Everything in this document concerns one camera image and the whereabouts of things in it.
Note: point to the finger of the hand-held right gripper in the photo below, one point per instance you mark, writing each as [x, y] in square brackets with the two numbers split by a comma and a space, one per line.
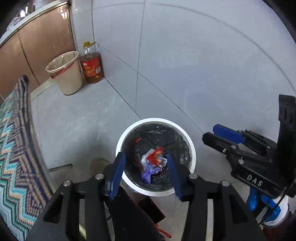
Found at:
[219, 143]
[227, 133]

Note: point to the dark red box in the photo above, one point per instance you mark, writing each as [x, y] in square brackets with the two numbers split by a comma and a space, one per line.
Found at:
[151, 208]

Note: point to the beige plastic trash bin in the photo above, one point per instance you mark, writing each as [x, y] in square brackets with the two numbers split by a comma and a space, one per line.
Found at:
[68, 74]

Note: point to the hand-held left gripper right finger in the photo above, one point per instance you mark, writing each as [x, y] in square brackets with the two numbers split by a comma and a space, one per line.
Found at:
[174, 178]

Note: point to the white round trash bin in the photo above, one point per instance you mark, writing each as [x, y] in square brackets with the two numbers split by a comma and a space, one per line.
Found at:
[122, 141]

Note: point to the brown kitchen base cabinet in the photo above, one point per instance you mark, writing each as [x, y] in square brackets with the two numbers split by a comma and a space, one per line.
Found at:
[34, 51]

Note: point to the cooking oil bottle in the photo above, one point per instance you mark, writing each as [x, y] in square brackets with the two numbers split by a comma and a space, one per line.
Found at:
[92, 68]

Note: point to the clear plastic bag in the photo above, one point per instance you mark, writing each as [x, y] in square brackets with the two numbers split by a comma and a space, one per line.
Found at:
[146, 158]

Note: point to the person's right forearm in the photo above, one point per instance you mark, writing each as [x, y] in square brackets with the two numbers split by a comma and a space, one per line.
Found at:
[276, 233]

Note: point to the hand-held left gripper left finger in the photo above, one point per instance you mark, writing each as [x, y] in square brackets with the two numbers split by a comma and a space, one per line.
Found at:
[116, 176]

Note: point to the zigzag patterned tablecloth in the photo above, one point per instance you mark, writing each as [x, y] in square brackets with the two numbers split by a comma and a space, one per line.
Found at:
[16, 150]

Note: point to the person's right hand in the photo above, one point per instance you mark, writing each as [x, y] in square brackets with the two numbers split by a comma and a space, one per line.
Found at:
[253, 200]

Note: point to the purple wrapper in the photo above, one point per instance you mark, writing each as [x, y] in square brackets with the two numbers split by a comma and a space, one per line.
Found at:
[149, 172]

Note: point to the red snack wrapper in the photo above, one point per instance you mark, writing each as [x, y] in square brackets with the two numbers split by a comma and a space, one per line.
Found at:
[158, 155]

